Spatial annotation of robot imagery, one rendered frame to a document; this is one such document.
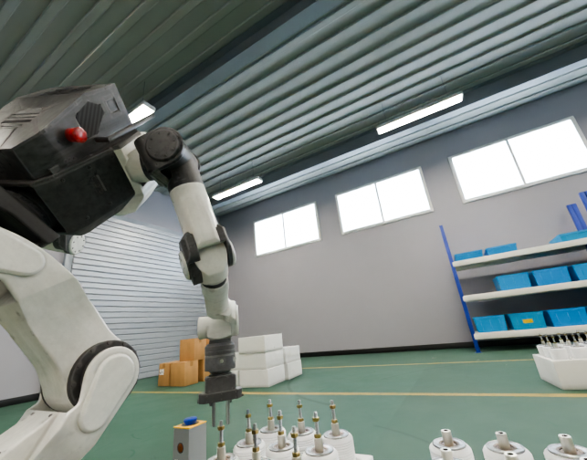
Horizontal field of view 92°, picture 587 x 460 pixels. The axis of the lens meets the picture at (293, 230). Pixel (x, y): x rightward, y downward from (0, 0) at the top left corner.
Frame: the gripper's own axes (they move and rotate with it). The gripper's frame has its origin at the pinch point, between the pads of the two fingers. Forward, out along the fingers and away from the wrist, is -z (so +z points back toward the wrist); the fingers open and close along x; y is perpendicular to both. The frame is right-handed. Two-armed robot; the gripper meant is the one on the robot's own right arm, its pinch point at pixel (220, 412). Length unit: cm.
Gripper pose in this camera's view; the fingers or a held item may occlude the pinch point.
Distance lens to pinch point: 96.4
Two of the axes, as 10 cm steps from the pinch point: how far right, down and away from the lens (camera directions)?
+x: -9.4, -0.2, -3.3
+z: -1.0, -9.4, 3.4
